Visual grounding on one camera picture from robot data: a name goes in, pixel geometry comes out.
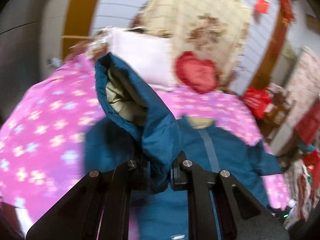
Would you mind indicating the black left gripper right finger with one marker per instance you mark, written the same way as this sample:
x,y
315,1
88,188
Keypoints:
x,y
220,207

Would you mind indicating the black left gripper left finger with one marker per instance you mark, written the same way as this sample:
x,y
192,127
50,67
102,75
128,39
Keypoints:
x,y
97,207

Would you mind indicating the dark teal down jacket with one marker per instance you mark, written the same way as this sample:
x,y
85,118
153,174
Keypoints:
x,y
139,124

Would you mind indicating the wooden shelf rack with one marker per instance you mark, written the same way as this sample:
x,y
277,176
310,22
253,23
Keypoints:
x,y
277,112

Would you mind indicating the red shopping bag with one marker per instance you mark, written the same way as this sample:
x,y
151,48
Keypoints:
x,y
257,101

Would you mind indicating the red heart-shaped cushion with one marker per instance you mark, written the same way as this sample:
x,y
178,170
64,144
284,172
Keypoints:
x,y
197,74

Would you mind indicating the pink floral hanging blanket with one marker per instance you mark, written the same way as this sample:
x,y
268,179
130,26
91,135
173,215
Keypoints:
x,y
303,88

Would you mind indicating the white pillow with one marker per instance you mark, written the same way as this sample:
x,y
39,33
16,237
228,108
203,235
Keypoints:
x,y
149,56

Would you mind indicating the grey refrigerator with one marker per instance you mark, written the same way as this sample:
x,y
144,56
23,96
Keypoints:
x,y
21,22

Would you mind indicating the cream rose-print folded quilt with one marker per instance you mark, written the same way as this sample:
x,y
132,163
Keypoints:
x,y
214,30

